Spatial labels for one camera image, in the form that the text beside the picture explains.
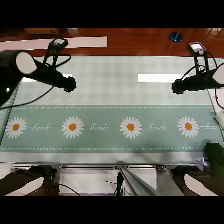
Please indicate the silver frame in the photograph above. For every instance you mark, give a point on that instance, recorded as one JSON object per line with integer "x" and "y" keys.
{"x": 140, "y": 186}

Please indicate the dark green garment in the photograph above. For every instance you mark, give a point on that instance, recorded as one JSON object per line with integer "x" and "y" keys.
{"x": 215, "y": 155}

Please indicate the pale blue garment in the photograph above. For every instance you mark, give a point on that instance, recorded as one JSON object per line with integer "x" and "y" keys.
{"x": 202, "y": 164}

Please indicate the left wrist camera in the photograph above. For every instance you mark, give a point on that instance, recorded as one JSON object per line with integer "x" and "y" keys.
{"x": 58, "y": 42}

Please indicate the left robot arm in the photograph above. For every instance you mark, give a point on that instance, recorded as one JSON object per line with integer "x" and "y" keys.
{"x": 41, "y": 70}

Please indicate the blue round disc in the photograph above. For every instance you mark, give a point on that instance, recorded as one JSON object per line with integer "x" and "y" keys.
{"x": 176, "y": 36}

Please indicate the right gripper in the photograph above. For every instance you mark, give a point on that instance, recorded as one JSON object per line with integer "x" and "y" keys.
{"x": 179, "y": 86}

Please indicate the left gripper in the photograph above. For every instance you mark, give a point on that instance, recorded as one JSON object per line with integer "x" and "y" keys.
{"x": 67, "y": 84}

